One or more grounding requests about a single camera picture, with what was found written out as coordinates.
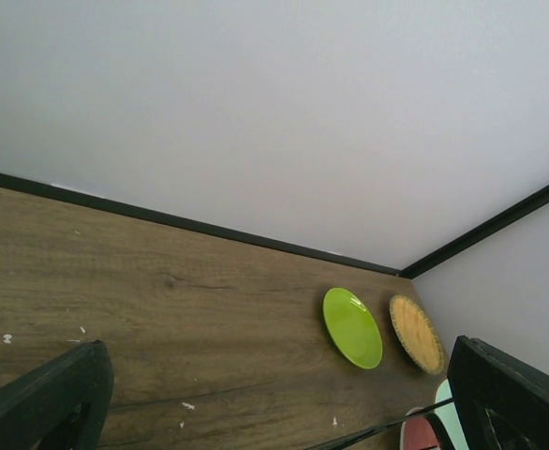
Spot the red and teal plate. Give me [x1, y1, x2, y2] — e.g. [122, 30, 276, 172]
[399, 415, 440, 450]

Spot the yellow woven pattern plate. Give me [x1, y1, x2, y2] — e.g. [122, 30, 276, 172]
[389, 294, 445, 375]

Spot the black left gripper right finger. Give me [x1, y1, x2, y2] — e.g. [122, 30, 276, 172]
[447, 336, 549, 449]

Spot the black enclosure frame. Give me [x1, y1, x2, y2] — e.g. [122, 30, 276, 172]
[0, 173, 549, 279]

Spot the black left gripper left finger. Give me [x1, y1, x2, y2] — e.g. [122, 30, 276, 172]
[0, 340, 114, 449]

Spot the light teal flower plate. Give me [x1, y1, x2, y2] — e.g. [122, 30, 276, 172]
[435, 379, 469, 450]

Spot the black wire dish rack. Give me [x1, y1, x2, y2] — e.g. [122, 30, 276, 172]
[306, 397, 453, 450]

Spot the lime green plate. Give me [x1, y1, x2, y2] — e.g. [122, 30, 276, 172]
[322, 287, 383, 369]

